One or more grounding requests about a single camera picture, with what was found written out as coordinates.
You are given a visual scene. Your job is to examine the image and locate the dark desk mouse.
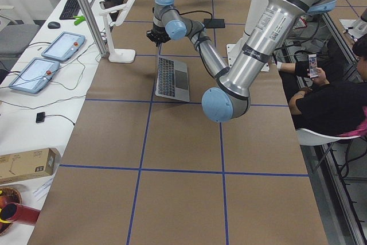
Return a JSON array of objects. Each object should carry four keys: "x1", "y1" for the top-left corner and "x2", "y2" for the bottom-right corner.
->
[{"x1": 47, "y1": 21, "x2": 61, "y2": 29}]

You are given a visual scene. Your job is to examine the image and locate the white desk lamp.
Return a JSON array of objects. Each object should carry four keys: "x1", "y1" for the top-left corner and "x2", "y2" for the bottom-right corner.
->
[{"x1": 99, "y1": 0, "x2": 136, "y2": 64}]

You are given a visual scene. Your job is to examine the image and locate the small black puck device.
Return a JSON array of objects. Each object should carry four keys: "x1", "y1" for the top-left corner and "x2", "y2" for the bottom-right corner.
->
[{"x1": 36, "y1": 112, "x2": 46, "y2": 123}]

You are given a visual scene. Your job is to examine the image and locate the cardboard lamp box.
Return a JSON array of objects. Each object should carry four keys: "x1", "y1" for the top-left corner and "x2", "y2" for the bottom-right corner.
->
[{"x1": 1, "y1": 148, "x2": 60, "y2": 184}]

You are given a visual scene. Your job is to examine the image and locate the aluminium frame post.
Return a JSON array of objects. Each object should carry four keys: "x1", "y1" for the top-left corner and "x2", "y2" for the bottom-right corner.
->
[{"x1": 77, "y1": 0, "x2": 108, "y2": 57}]

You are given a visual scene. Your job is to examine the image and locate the smartphone in hand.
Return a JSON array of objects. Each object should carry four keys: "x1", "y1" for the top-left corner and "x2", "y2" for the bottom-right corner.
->
[{"x1": 308, "y1": 54, "x2": 318, "y2": 79}]

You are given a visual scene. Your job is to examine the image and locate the far teach pendant tablet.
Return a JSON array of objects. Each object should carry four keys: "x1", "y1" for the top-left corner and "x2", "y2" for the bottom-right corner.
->
[{"x1": 41, "y1": 32, "x2": 85, "y2": 62}]

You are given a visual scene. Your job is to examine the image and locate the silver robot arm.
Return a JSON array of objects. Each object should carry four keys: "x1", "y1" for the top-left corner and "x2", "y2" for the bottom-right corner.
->
[{"x1": 147, "y1": 0, "x2": 336, "y2": 122}]

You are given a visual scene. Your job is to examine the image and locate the near teach pendant tablet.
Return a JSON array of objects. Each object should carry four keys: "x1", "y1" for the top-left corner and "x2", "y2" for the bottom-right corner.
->
[{"x1": 9, "y1": 58, "x2": 60, "y2": 94}]

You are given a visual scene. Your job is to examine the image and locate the grey laptop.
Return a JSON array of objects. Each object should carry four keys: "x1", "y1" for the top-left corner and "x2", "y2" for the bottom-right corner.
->
[{"x1": 155, "y1": 45, "x2": 190, "y2": 102}]

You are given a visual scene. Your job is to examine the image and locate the seated person in black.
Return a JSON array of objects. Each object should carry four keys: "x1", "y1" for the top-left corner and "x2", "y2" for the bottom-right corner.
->
[{"x1": 276, "y1": 36, "x2": 366, "y2": 137}]

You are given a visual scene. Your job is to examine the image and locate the white chair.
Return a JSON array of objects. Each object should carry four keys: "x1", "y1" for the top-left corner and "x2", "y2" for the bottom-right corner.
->
[{"x1": 295, "y1": 128, "x2": 364, "y2": 174}]

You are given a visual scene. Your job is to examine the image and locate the green clip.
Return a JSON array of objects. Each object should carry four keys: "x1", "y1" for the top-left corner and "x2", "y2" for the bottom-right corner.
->
[{"x1": 73, "y1": 15, "x2": 85, "y2": 26}]

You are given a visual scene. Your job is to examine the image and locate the black camera cable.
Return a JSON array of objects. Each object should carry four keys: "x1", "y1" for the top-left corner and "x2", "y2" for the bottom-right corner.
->
[{"x1": 171, "y1": 10, "x2": 214, "y2": 79}]

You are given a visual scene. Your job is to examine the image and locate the black keyboard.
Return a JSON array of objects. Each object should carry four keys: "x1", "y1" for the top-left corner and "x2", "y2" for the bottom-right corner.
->
[{"x1": 59, "y1": 0, "x2": 80, "y2": 20}]

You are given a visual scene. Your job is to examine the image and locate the teach pendant tablet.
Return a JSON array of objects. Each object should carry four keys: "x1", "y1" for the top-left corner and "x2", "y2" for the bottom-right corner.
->
[
  {"x1": 41, "y1": 32, "x2": 85, "y2": 62},
  {"x1": 9, "y1": 58, "x2": 60, "y2": 94}
]

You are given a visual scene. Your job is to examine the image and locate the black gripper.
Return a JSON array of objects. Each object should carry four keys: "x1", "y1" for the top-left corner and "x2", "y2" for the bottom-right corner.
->
[{"x1": 146, "y1": 25, "x2": 171, "y2": 46}]

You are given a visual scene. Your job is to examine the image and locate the black mouse pad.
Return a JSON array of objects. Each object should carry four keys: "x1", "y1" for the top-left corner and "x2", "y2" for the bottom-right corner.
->
[{"x1": 203, "y1": 18, "x2": 225, "y2": 29}]

